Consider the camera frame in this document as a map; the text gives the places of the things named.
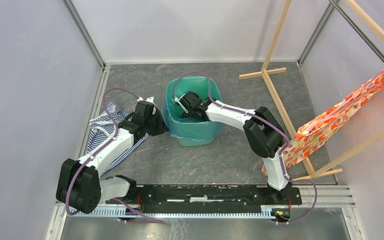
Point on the blue plastic trash bag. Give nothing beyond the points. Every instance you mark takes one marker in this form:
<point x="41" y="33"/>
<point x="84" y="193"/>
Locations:
<point x="192" y="129"/>

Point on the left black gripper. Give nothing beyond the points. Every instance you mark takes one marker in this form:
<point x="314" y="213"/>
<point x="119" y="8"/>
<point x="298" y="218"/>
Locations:
<point x="162" y="127"/>

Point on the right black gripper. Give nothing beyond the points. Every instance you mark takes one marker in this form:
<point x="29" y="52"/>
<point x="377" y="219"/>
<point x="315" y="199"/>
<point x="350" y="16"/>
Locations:
<point x="188" y="114"/>

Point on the blue white striped cloth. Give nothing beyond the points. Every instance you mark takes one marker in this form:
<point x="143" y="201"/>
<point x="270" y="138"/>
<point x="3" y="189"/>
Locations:
<point x="102" y="127"/>

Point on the orange floral patterned cloth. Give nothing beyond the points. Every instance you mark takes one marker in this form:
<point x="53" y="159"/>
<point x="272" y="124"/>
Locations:
<point x="315" y="133"/>

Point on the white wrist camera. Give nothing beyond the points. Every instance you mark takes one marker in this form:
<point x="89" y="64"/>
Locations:
<point x="177" y="101"/>
<point x="150" y="100"/>

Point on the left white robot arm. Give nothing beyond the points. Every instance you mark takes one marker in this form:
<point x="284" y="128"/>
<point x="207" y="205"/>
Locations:
<point x="80" y="185"/>

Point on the wooden drying rack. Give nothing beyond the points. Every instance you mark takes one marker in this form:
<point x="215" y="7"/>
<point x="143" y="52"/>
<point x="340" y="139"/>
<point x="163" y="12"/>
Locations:
<point x="265" y="74"/>

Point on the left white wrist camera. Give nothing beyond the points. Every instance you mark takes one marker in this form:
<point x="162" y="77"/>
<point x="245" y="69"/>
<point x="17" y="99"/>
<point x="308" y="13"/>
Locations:
<point x="150" y="100"/>

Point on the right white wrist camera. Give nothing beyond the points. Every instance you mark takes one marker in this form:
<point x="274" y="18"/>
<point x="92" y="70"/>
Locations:
<point x="177" y="101"/>

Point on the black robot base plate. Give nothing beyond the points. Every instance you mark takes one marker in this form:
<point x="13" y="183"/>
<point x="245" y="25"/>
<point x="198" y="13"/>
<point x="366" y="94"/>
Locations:
<point x="209" y="199"/>

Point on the metal slotted rail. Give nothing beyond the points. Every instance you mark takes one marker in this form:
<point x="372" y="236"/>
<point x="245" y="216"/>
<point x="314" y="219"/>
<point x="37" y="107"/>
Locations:
<point x="120" y="211"/>

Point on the green plastic trash bin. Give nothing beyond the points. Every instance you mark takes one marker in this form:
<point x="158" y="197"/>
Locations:
<point x="193" y="132"/>

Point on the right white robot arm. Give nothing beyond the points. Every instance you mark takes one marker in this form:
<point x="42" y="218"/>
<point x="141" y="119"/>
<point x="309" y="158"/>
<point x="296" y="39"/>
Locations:
<point x="264" y="134"/>

